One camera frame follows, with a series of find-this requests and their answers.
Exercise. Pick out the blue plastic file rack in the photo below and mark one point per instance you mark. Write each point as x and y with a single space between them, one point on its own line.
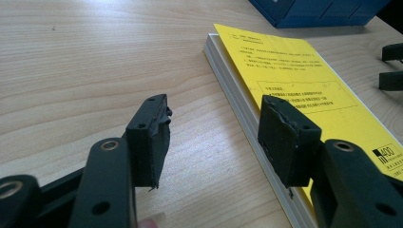
316 12

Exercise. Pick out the book with yellow band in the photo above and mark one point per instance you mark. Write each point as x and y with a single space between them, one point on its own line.
301 63

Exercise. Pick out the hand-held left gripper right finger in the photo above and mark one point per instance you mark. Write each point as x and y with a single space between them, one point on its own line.
285 142

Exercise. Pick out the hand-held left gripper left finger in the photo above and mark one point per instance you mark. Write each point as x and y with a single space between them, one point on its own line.
147 148

